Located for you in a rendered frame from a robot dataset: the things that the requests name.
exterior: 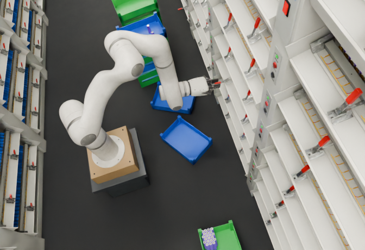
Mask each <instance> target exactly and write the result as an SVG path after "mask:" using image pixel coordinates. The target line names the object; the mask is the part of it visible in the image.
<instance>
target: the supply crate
mask: <svg viewBox="0 0 365 250"><path fill-rule="evenodd" d="M153 13H154V15H153V16H150V17H147V18H144V19H142V20H139V21H137V22H134V23H132V24H129V25H127V26H124V27H121V28H119V26H116V29H117V30H127V31H130V32H134V33H138V34H143V35H151V33H148V29H147V25H149V27H150V30H151V32H154V34H159V35H162V36H164V37H165V38H167V33H166V29H165V27H163V25H162V23H161V21H160V19H159V18H158V16H157V13H156V11H155V12H153Z"/></svg>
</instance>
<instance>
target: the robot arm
mask: <svg viewBox="0 0 365 250"><path fill-rule="evenodd" d="M104 46H105V49H106V50H107V52H108V53H109V55H110V56H111V57H112V58H113V60H114V61H115V67H114V68H113V69H112V70H105V71H100V72H99V73H97V74H96V76H95V77H94V79H93V80H92V82H91V84H90V85H89V87H88V89H87V91H86V94H85V99H84V104H83V103H82V102H80V101H77V100H69V101H66V102H65V103H63V104H62V105H61V107H60V109H59V115H60V118H61V121H62V123H63V124H64V126H65V128H66V130H67V132H68V134H69V136H70V137H71V139H72V140H73V142H74V143H76V144H77V145H80V146H85V147H86V148H88V149H89V150H90V151H91V152H92V159H93V161H94V163H95V164H96V165H98V166H99V167H102V168H109V167H113V166H115V165H117V164H118V163H119V162H120V161H121V160H122V158H123V156H124V153H125V145H124V143H123V141H122V140H121V139H120V138H119V137H117V136H114V135H108V134H107V133H106V132H105V131H104V129H103V128H102V127H101V126H102V121H103V115H104V110H105V107H106V104H107V102H108V100H109V99H110V97H111V96H112V94H113V93H114V92H115V90H116V89H117V88H118V87H119V86H120V85H121V84H123V83H125V82H129V81H132V80H135V79H137V78H138V77H139V76H140V75H141V74H142V72H143V70H144V59H143V57H142V55H144V56H147V57H151V58H152V60H153V62H154V65H155V68H156V71H157V73H158V76H159V78H160V82H161V85H159V95H160V99H161V100H162V101H165V100H166V101H167V103H168V105H169V107H170V108H171V109H172V110H174V111H177V110H180V109H181V108H182V107H183V98H182V97H187V96H189V95H191V96H205V95H211V92H212V90H213V89H217V88H220V86H221V84H220V83H219V84H214V83H216V82H218V78H217V79H211V78H210V79H209V78H207V77H206V76H202V77H198V78H194V79H191V80H188V81H183V82H178V78H177V74H176V71H175V66H174V61H173V57H172V54H171V49H170V46H169V43H168V41H167V39H166V38H165V37H164V36H162V35H159V34H152V35H143V34H138V33H134V32H130V31H127V30H117V31H113V32H111V33H109V34H108V35H107V36H106V38H105V40H104ZM210 83H211V84H214V85H211V86H208V85H207V84H210Z"/></svg>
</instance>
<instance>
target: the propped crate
mask: <svg viewBox="0 0 365 250"><path fill-rule="evenodd" d="M213 230H214V232H215V236H216V240H217V244H218V246H217V249H216V250H242V248H241V245H240V242H239V240H238V237H237V234H236V231H235V228H234V226H233V222H232V220H230V221H229V223H227V224H224V225H221V226H217V227H213ZM198 233H199V237H200V241H201V245H202V249H203V250H207V249H205V247H204V244H203V239H202V229H198Z"/></svg>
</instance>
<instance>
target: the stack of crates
mask: <svg viewBox="0 0 365 250"><path fill-rule="evenodd" d="M112 2H113V5H114V7H115V10H116V12H117V15H118V17H119V20H120V22H121V25H122V27H124V26H127V25H129V24H132V23H134V22H137V21H139V20H142V19H144V18H147V17H150V16H153V15H154V13H153V12H155V11H156V13H157V16H158V18H159V19H160V21H161V23H162V19H161V15H160V11H159V7H158V3H157V0H112ZM162 25H163V24H162Z"/></svg>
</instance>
